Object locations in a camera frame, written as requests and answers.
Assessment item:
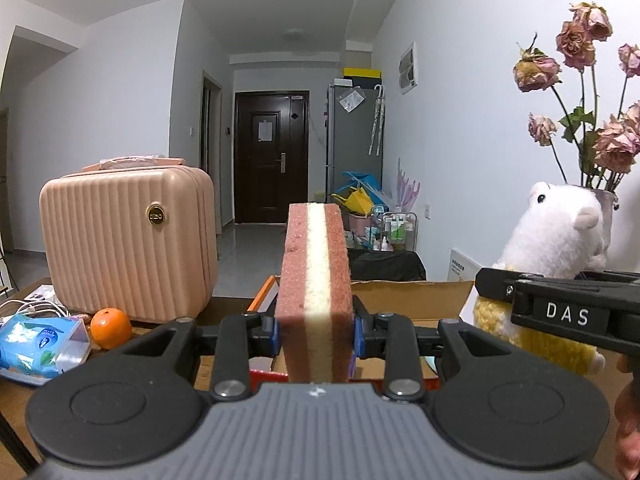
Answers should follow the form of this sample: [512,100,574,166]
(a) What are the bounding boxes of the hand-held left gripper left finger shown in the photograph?
[117,312,280,404]

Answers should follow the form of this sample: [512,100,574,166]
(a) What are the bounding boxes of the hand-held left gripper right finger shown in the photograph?
[351,304,507,404]

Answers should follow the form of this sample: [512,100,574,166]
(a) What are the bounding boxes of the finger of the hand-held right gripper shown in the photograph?
[473,267,640,306]

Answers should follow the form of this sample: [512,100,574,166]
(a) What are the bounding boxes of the orange and white cardboard box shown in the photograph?
[247,274,476,392]

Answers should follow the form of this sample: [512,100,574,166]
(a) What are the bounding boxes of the brown and cream sponge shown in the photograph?
[273,201,355,385]

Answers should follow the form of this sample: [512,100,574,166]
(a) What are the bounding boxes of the white and yellow plush sheep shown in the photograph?
[472,181,617,376]

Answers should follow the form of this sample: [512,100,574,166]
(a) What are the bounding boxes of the person's right hand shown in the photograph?
[613,349,640,480]

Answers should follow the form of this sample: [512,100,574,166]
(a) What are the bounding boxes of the white board sign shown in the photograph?
[448,247,482,281]

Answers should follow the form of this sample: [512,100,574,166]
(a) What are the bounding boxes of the black bag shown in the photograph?
[346,248,427,282]

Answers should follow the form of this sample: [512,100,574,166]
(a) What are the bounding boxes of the cart of bottles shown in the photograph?
[369,209,419,254]

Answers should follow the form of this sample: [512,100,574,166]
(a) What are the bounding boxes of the pink vase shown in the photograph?
[594,187,621,263]

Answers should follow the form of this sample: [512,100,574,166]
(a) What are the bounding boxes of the pink bucket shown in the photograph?
[347,209,374,234]

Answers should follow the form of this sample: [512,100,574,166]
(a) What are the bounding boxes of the purple plastic hangers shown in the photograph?
[394,158,421,211]

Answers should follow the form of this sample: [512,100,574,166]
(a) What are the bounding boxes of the blue folding rack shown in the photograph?
[342,170,384,196]

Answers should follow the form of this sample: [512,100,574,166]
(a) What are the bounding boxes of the orange fruit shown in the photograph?
[89,307,134,351]

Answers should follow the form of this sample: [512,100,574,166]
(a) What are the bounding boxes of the dark brown entrance door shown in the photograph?
[233,90,310,225]

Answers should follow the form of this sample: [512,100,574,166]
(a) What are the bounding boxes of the pink ribbed suitcase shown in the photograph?
[38,155,220,325]

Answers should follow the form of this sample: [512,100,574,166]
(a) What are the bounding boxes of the grey refrigerator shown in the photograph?
[325,83,385,201]

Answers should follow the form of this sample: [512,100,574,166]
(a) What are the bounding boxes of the white folded umbrella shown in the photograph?
[367,84,387,157]

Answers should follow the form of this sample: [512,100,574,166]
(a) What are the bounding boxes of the clear plastic bag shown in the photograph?
[339,90,366,113]

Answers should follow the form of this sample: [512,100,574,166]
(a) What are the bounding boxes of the blue tissue pack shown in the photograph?
[0,313,92,386]

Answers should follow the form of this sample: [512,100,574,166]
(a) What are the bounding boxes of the yellow and black box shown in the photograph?
[342,66,384,86]

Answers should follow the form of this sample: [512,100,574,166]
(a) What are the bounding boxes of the bunch of dried pink roses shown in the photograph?
[513,2,640,192]

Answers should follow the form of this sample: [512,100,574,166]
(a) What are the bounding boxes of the side door frame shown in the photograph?
[200,69,224,236]

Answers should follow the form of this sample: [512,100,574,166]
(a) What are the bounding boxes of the white wall electrical panel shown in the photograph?
[398,42,419,95]

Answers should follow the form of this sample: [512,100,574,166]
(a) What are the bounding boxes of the white charger cable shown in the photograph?
[0,298,69,319]

